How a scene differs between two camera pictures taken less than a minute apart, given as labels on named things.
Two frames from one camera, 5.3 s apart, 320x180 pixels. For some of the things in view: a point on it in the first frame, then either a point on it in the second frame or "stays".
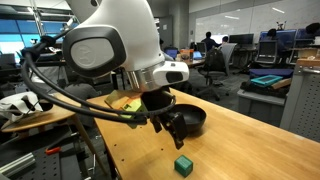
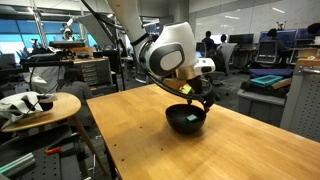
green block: x=184 y=166 -> x=191 y=117
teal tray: x=266 y=79 stays
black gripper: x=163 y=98 -> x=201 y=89
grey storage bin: x=265 y=107 stays
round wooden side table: x=54 y=114 stays
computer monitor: x=243 y=38 stays
